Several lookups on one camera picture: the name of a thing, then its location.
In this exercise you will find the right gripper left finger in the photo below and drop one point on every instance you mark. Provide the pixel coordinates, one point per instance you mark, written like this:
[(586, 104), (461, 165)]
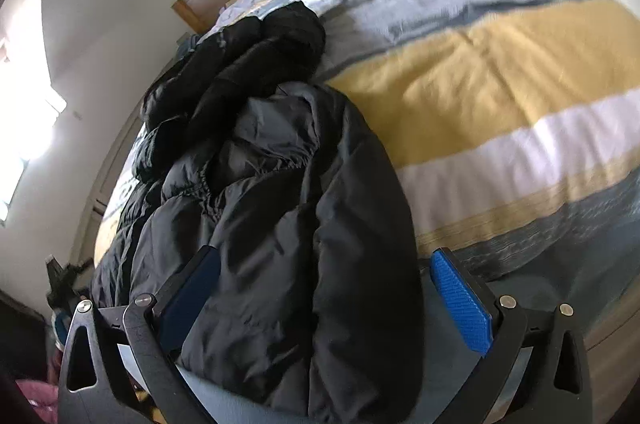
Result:
[(94, 384)]

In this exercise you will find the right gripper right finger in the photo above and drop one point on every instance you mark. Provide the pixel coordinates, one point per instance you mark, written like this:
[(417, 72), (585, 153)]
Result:
[(555, 386)]

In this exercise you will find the black puffer coat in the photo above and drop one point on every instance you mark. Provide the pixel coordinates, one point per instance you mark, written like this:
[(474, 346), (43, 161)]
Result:
[(319, 307)]

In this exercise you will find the red sleeve left forearm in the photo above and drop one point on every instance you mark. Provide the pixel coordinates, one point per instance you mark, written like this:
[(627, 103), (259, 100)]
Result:
[(42, 397)]

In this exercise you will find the left hand blue white glove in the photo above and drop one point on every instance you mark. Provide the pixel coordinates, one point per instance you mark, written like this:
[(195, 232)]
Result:
[(60, 324)]

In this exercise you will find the bright window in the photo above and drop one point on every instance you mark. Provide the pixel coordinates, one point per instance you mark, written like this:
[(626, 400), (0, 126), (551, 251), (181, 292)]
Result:
[(30, 108)]

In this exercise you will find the dark cloth beside bed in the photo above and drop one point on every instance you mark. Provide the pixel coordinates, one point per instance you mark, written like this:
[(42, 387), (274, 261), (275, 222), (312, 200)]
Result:
[(186, 44)]

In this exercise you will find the striped duvet on bed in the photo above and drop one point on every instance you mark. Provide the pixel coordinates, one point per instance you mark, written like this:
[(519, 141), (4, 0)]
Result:
[(513, 129)]

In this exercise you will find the wall radiator cover panels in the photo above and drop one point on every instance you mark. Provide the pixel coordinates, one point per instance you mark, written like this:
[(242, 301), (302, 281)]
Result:
[(102, 189)]

